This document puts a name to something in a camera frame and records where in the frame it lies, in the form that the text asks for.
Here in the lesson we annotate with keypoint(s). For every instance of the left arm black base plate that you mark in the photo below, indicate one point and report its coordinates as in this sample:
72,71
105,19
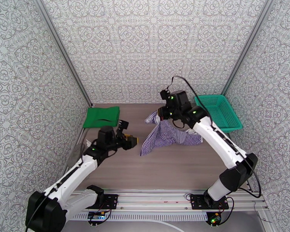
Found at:
111,201

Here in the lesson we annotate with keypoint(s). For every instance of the green shirt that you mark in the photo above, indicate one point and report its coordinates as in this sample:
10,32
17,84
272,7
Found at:
99,116

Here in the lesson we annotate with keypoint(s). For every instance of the green plastic mesh basket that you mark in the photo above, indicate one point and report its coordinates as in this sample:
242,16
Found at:
220,110

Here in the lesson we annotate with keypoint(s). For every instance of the blue white striped tank top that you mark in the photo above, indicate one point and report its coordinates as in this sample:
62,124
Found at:
164,137

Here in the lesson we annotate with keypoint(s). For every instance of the aluminium corner post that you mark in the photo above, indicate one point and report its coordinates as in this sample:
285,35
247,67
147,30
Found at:
62,48
246,45

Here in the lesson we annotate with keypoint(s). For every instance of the aluminium mounting rail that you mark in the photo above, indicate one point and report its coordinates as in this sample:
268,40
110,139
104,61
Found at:
154,200

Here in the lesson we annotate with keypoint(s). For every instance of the small white stand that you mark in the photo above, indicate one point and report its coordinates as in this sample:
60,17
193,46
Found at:
88,142

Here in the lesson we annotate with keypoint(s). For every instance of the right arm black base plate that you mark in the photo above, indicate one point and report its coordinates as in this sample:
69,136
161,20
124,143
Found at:
195,202

